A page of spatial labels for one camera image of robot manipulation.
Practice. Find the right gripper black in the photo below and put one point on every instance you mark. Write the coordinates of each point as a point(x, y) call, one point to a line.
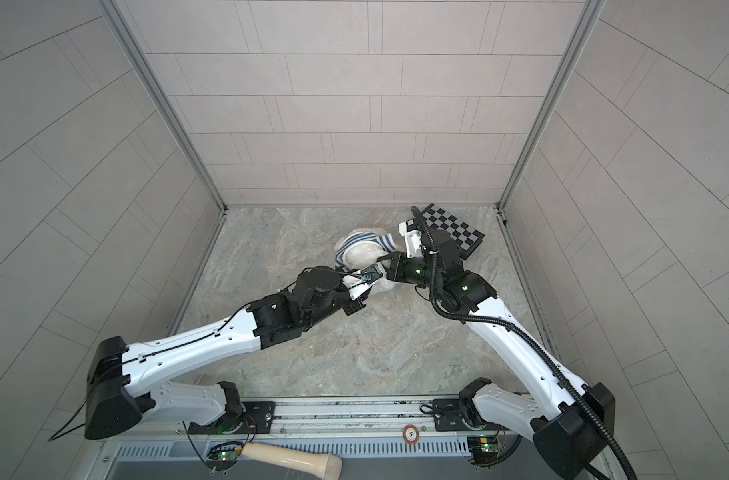
point(397, 273)

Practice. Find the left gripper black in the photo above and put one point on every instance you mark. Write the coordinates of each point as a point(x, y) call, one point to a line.
point(354, 305)

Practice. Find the blue white striped sweater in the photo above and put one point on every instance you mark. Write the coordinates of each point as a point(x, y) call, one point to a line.
point(362, 248)

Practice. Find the white teddy bear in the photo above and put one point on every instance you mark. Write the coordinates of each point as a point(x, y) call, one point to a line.
point(381, 286)

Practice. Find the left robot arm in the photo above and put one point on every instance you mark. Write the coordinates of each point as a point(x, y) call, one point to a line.
point(130, 383)

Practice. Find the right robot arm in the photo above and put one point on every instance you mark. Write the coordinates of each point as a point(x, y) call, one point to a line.
point(508, 342)

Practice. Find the black white checkerboard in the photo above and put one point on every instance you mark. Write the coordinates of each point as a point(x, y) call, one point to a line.
point(466, 237)

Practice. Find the red round sticker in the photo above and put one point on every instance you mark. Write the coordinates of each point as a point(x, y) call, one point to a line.
point(411, 434)

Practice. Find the left circuit board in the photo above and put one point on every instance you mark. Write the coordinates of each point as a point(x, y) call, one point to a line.
point(224, 456)

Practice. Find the circuit board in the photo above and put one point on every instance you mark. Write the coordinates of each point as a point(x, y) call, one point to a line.
point(224, 456)
point(484, 450)

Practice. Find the right circuit board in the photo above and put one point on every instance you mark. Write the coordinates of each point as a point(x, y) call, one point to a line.
point(484, 450)

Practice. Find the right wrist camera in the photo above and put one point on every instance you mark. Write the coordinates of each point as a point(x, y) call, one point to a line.
point(412, 233)

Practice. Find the aluminium mounting rail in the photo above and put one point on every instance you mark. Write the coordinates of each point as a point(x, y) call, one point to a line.
point(349, 415)

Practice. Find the beige cylindrical handle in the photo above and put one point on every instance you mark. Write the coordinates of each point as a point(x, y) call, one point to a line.
point(322, 466)

